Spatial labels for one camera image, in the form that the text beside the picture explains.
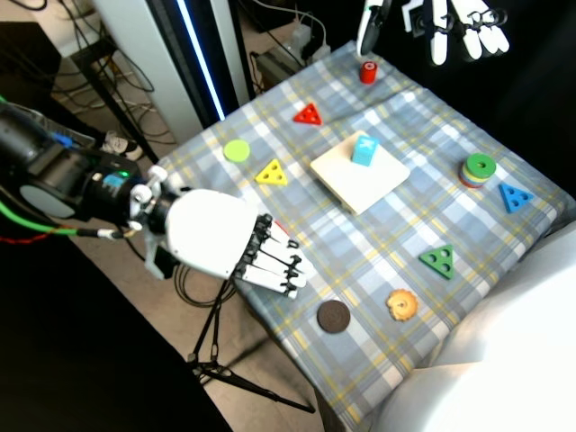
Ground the yellow stacking ring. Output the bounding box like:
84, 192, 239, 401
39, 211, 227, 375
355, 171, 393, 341
459, 164, 494, 185

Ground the white power strip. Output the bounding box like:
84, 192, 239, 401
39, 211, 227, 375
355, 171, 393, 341
291, 22, 332, 62

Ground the small white square table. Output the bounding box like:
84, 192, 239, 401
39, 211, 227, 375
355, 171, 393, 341
309, 130, 411, 216

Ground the blue triangle block with holes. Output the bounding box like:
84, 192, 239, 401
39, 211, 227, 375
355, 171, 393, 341
498, 183, 536, 214

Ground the large white robot body shell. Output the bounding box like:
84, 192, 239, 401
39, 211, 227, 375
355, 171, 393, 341
373, 215, 576, 432

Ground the brown round toy cookie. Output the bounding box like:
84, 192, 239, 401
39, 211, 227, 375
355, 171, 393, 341
316, 300, 351, 335

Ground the blue plaid tablecloth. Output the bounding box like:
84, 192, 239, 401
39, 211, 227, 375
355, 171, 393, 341
157, 40, 566, 432

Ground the yellow triangle block with holes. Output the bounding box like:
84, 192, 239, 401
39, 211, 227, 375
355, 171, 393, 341
255, 158, 289, 187

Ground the green cable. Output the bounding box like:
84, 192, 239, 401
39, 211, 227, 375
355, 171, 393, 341
0, 197, 131, 239

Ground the green round toy cookie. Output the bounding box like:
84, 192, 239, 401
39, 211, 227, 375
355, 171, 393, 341
223, 139, 251, 164

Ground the black metal frame stand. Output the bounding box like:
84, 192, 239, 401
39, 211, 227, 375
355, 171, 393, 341
69, 38, 159, 164

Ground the red triangle block with holes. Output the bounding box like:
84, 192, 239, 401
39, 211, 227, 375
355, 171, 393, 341
292, 103, 324, 128

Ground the red cylinder block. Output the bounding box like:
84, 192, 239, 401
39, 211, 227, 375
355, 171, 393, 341
358, 61, 378, 86

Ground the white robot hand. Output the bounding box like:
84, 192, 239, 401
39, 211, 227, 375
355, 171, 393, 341
164, 188, 317, 301
356, 0, 511, 68

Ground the black box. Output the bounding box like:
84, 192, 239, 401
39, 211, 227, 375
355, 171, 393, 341
0, 22, 62, 98

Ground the blue cube block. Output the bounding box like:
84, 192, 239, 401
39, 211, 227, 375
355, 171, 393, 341
350, 134, 381, 167

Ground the coiled black cable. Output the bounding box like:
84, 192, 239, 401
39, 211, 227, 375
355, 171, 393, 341
174, 263, 238, 310

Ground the white column with blue light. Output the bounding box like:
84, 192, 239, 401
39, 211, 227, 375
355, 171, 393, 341
92, 0, 251, 145

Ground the green stacking ring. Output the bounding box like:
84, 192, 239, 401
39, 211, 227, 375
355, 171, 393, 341
464, 152, 498, 179

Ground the tan flower-shaped toy cookie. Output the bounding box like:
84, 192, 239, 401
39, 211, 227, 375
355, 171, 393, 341
387, 289, 419, 322

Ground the green triangle block with holes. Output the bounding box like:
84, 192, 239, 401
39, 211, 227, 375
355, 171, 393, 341
418, 244, 455, 281

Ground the black tripod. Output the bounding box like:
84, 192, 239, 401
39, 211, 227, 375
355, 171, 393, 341
186, 267, 316, 415

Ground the grey adapter box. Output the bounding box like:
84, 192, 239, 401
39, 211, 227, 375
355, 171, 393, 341
256, 47, 303, 81

